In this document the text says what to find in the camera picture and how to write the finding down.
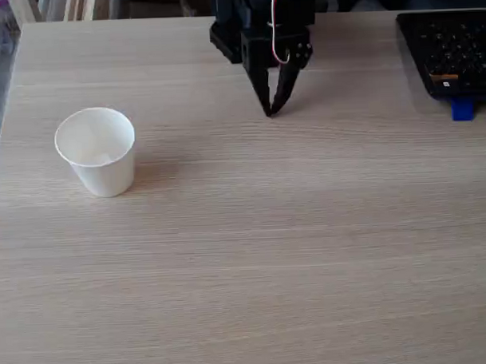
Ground pale wooden frames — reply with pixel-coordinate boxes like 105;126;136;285
10;0;102;24

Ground white and red cable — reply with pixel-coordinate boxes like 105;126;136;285
269;0;292;66

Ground black keyboard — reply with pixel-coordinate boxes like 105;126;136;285
395;8;486;104

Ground small blue plastic part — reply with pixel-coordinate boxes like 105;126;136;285
450;97;476;122

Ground white paper cup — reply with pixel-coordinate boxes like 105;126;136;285
53;105;138;200

